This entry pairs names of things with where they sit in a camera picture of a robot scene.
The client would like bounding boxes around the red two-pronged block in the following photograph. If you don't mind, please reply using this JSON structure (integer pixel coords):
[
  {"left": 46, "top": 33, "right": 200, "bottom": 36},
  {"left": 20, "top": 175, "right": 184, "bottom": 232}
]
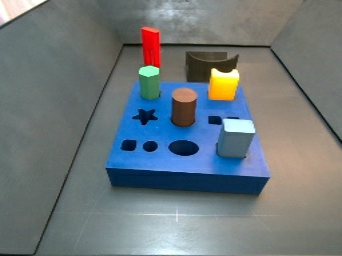
[{"left": 141, "top": 27, "right": 161, "bottom": 67}]

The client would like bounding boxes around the yellow notched block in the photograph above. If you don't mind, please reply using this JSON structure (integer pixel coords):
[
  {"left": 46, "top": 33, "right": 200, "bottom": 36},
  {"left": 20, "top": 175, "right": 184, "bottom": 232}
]
[{"left": 208, "top": 68, "right": 239, "bottom": 101}]

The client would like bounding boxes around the green hexagonal peg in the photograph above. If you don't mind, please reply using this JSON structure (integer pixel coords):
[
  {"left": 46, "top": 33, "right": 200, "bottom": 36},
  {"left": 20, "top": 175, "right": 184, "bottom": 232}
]
[{"left": 139, "top": 66, "right": 160, "bottom": 100}]

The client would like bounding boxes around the black curved holder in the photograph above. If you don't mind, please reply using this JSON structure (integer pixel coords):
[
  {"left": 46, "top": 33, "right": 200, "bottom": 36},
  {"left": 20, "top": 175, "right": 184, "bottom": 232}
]
[{"left": 185, "top": 51, "right": 239, "bottom": 82}]

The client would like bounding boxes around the brown cylinder peg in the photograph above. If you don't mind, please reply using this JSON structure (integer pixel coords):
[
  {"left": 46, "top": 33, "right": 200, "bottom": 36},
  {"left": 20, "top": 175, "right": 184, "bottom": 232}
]
[{"left": 171, "top": 88, "right": 197, "bottom": 127}]

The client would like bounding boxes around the blue shape-sorter board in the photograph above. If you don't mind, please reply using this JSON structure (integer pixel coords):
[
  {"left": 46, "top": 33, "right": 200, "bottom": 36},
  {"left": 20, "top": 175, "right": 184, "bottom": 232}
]
[{"left": 105, "top": 82, "right": 270, "bottom": 194}]

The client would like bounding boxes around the light blue rectangular block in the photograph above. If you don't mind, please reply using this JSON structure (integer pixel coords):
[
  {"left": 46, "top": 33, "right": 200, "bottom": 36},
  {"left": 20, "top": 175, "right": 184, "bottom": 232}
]
[{"left": 216, "top": 118, "right": 255, "bottom": 158}]

